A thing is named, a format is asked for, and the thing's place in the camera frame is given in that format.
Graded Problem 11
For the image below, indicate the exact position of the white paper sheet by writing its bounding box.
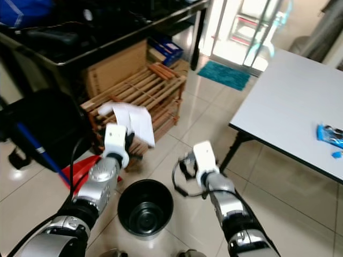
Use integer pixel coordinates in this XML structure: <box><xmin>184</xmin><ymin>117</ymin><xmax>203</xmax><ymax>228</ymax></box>
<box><xmin>98</xmin><ymin>102</ymin><xmax>156</xmax><ymax>148</ymax></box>

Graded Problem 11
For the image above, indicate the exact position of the black round rubbish bin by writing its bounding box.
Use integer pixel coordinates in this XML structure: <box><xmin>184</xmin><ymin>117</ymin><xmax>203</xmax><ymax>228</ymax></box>
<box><xmin>117</xmin><ymin>179</ymin><xmax>175</xmax><ymax>238</ymax></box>

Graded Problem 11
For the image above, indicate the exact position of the wooden slatted rack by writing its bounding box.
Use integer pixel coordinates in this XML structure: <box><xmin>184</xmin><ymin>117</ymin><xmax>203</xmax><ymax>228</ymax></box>
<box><xmin>80</xmin><ymin>62</ymin><xmax>187</xmax><ymax>156</ymax></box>

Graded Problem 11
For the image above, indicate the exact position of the brown cardboard box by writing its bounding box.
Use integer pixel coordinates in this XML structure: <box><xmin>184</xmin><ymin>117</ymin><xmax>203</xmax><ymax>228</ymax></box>
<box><xmin>84</xmin><ymin>40</ymin><xmax>150</xmax><ymax>97</ymax></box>

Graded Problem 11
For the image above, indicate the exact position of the black trolley bag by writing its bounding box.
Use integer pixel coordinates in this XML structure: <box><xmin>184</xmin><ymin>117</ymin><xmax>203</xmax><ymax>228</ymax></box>
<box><xmin>0</xmin><ymin>88</ymin><xmax>92</xmax><ymax>172</ymax></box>

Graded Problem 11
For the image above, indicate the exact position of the grey right robot foot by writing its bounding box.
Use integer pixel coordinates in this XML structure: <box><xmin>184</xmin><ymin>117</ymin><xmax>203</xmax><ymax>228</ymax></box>
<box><xmin>176</xmin><ymin>248</ymin><xmax>205</xmax><ymax>257</ymax></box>

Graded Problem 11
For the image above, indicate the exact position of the grey robot foot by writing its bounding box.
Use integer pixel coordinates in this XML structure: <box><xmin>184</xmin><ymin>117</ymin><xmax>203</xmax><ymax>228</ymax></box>
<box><xmin>176</xmin><ymin>248</ymin><xmax>205</xmax><ymax>257</ymax></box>
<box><xmin>99</xmin><ymin>248</ymin><xmax>130</xmax><ymax>257</ymax></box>

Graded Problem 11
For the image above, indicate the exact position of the teal floor mat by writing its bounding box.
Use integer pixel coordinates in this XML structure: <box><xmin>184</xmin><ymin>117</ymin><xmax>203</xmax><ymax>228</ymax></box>
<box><xmin>197</xmin><ymin>60</ymin><xmax>251</xmax><ymax>91</ymax></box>

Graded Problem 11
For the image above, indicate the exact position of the blue printed box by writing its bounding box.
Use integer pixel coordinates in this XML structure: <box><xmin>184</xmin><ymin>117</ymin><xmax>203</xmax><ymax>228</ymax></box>
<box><xmin>147</xmin><ymin>36</ymin><xmax>184</xmax><ymax>66</ymax></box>

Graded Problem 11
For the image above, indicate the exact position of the grey left robot foot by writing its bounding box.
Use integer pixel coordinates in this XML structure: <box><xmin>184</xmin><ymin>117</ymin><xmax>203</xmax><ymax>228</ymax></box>
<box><xmin>99</xmin><ymin>248</ymin><xmax>130</xmax><ymax>257</ymax></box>

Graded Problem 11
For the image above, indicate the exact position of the grey table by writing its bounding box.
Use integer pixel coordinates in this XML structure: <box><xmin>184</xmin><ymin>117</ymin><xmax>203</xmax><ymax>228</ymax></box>
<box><xmin>220</xmin><ymin>48</ymin><xmax>343</xmax><ymax>185</ymax></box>

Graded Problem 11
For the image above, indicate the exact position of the black table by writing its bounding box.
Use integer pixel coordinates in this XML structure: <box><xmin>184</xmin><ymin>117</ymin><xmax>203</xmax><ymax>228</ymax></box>
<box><xmin>0</xmin><ymin>0</ymin><xmax>212</xmax><ymax>97</ymax></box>

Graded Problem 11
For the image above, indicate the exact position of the blue plastic wrapper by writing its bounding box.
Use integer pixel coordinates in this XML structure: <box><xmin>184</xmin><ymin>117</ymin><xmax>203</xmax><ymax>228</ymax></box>
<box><xmin>316</xmin><ymin>123</ymin><xmax>343</xmax><ymax>149</ymax></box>

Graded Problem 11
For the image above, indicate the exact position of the glass door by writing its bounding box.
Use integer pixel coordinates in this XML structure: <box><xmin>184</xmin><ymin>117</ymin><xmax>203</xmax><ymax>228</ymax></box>
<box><xmin>209</xmin><ymin>0</ymin><xmax>295</xmax><ymax>73</ymax></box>

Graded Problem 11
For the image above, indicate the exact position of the blue bag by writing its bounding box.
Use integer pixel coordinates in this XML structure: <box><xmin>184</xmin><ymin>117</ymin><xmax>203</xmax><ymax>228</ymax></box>
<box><xmin>0</xmin><ymin>0</ymin><xmax>57</xmax><ymax>28</ymax></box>

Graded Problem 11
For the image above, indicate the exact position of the grey curtain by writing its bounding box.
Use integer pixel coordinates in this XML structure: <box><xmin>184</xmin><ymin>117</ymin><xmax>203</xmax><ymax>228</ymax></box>
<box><xmin>288</xmin><ymin>0</ymin><xmax>343</xmax><ymax>62</ymax></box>

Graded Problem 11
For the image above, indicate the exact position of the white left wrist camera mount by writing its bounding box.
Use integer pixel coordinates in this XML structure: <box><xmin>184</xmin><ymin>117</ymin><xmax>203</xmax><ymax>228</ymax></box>
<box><xmin>103</xmin><ymin>123</ymin><xmax>129</xmax><ymax>165</ymax></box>

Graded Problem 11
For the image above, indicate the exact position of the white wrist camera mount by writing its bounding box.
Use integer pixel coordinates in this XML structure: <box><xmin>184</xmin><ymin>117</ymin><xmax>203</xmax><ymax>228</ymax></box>
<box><xmin>193</xmin><ymin>140</ymin><xmax>220</xmax><ymax>186</ymax></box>
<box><xmin>103</xmin><ymin>123</ymin><xmax>129</xmax><ymax>165</ymax></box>

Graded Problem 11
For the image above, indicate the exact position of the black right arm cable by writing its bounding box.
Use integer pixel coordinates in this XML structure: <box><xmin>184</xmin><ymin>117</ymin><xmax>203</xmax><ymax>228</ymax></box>
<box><xmin>171</xmin><ymin>158</ymin><xmax>212</xmax><ymax>199</ymax></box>

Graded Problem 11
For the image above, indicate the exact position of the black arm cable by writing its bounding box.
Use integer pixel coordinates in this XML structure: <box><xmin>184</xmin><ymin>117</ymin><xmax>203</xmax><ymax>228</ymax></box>
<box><xmin>8</xmin><ymin>137</ymin><xmax>86</xmax><ymax>257</ymax></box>
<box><xmin>171</xmin><ymin>158</ymin><xmax>212</xmax><ymax>199</ymax></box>

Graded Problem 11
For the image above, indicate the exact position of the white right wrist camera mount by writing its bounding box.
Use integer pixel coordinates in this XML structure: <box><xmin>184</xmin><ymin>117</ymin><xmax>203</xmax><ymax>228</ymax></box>
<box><xmin>193</xmin><ymin>140</ymin><xmax>220</xmax><ymax>186</ymax></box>

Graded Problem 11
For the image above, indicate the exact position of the red dustpan with blue handle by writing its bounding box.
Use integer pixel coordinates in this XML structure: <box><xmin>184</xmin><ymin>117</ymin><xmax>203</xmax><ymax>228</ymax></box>
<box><xmin>15</xmin><ymin>122</ymin><xmax>105</xmax><ymax>191</ymax></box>

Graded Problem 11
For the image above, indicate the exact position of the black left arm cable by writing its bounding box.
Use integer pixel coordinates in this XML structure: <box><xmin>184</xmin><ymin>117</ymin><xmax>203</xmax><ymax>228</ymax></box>
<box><xmin>8</xmin><ymin>137</ymin><xmax>86</xmax><ymax>257</ymax></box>

